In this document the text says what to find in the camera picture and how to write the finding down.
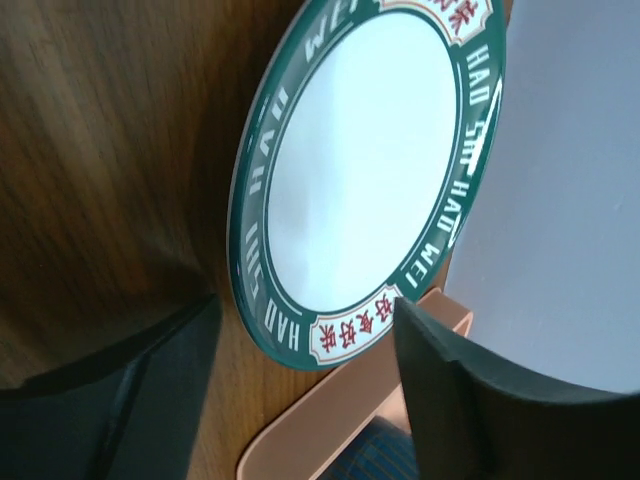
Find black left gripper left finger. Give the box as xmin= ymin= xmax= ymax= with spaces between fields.
xmin=1 ymin=295 xmax=220 ymax=479

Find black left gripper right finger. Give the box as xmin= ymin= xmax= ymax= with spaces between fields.
xmin=393 ymin=298 xmax=639 ymax=479

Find white plate dark patterned rim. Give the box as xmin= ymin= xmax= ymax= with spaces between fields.
xmin=227 ymin=0 xmax=506 ymax=371

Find dark blue mug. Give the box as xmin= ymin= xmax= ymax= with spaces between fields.
xmin=319 ymin=417 xmax=419 ymax=480

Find salmon pink plastic tray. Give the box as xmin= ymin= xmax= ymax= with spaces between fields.
xmin=235 ymin=287 xmax=474 ymax=480

